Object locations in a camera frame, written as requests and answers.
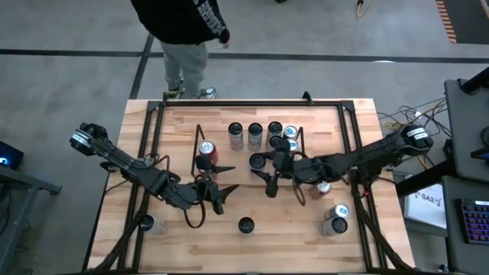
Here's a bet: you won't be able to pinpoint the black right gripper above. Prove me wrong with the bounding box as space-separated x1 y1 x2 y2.
251 139 309 199

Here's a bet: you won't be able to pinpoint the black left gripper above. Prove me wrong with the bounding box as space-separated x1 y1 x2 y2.
189 154 241 215

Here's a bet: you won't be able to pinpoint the blue-banded Celsius can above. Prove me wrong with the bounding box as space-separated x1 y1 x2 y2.
248 154 267 171

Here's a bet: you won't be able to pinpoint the Celsius Peach Vibe can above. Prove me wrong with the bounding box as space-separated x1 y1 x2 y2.
238 216 256 235
247 121 264 151

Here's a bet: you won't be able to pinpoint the black desk crossbar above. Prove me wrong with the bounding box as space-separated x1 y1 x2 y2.
395 158 459 198

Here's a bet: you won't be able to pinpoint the white paper sign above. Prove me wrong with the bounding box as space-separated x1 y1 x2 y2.
403 185 448 230

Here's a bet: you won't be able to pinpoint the person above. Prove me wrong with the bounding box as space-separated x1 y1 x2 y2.
129 0 232 101

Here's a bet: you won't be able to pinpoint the grey metal stand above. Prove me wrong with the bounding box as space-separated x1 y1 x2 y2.
0 163 63 274

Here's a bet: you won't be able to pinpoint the grey keyboard desk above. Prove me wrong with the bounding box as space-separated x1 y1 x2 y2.
442 175 489 274

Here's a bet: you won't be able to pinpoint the grey side desk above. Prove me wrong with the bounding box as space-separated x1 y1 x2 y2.
444 78 489 183

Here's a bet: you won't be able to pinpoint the backlit black keyboard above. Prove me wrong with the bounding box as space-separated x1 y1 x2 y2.
455 198 489 245

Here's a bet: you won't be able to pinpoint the black device with blue light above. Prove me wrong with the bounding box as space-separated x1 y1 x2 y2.
0 141 24 171

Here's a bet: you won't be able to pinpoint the black vertical pole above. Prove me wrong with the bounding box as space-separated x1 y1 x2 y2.
459 66 489 95

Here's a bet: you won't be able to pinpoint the black mat with orange stripes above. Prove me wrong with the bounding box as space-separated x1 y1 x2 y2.
435 0 489 45

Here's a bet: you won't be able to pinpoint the wooden shelf with black frame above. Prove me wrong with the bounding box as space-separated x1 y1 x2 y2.
190 124 308 189

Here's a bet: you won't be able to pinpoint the black right camera cable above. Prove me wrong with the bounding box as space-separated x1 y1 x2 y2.
291 179 307 207

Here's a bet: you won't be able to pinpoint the black camera cable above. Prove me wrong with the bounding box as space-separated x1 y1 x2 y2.
291 179 307 207
183 175 208 229

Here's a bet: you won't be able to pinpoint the black left camera cable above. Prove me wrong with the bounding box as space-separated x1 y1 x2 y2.
183 175 208 229

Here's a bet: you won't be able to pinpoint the black metal table frame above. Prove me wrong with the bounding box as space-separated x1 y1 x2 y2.
82 91 413 274

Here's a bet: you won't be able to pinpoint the black sleeved cable bundle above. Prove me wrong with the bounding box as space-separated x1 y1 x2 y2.
88 179 152 273
349 183 412 273

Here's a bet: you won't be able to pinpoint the tangled floor cables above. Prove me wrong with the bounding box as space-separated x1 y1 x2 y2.
377 97 454 173

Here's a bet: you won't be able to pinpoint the yellow hanging cable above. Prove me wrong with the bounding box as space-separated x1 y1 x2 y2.
355 0 374 19

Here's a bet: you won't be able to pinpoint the black desk mount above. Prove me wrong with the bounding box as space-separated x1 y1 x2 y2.
470 125 489 160

